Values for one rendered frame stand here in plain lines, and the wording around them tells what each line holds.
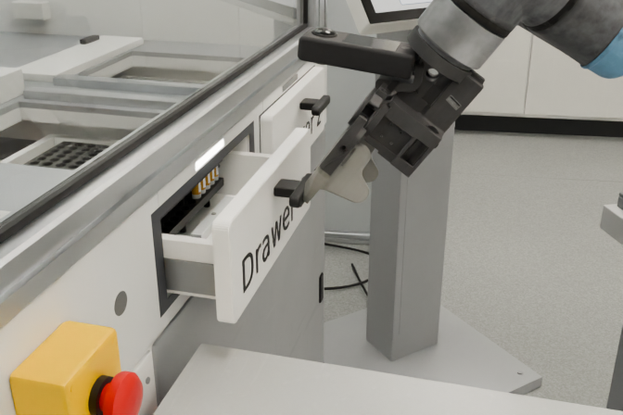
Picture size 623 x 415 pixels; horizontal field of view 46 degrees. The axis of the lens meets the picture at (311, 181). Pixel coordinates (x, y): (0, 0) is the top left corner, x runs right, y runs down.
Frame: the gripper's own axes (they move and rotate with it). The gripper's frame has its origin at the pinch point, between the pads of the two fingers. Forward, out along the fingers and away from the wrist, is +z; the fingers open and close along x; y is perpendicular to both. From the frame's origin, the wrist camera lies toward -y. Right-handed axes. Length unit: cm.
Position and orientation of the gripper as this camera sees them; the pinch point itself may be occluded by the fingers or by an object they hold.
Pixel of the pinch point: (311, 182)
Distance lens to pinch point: 78.4
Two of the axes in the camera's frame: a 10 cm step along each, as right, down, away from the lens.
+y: 7.9, 6.1, 0.3
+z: -5.5, 7.0, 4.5
